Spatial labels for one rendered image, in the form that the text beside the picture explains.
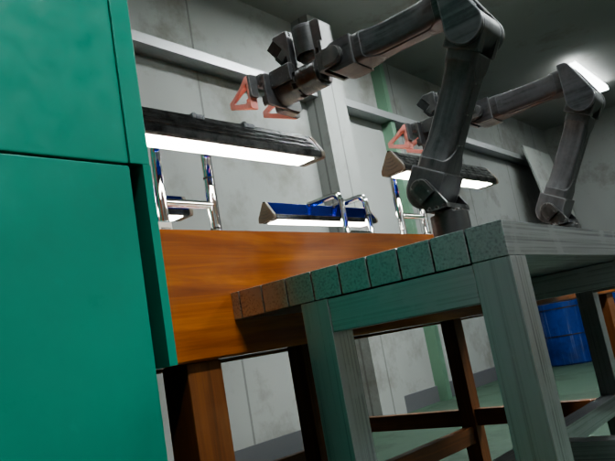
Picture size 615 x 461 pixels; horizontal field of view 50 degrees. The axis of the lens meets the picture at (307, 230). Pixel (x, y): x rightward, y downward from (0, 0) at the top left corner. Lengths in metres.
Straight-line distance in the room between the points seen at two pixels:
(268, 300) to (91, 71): 0.38
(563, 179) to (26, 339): 1.24
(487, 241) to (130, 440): 0.46
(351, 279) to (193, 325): 0.23
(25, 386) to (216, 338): 0.29
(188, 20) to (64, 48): 3.44
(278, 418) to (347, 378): 3.09
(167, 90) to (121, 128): 3.05
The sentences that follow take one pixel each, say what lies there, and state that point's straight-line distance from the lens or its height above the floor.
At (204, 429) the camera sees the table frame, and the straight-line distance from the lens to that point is 0.93.
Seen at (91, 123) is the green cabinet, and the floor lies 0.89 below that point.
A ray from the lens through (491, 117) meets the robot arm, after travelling 1.71.
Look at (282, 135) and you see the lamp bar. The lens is 1.63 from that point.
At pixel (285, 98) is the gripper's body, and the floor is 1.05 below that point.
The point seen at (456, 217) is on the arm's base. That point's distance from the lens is 1.06.
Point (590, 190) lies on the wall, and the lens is 9.53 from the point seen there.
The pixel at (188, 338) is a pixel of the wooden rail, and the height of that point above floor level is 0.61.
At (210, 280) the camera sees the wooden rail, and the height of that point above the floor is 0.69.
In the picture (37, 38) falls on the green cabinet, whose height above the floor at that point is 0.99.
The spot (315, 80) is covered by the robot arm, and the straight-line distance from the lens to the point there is 1.26.
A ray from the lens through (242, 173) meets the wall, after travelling 4.11.
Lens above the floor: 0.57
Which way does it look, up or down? 10 degrees up
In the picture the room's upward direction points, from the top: 10 degrees counter-clockwise
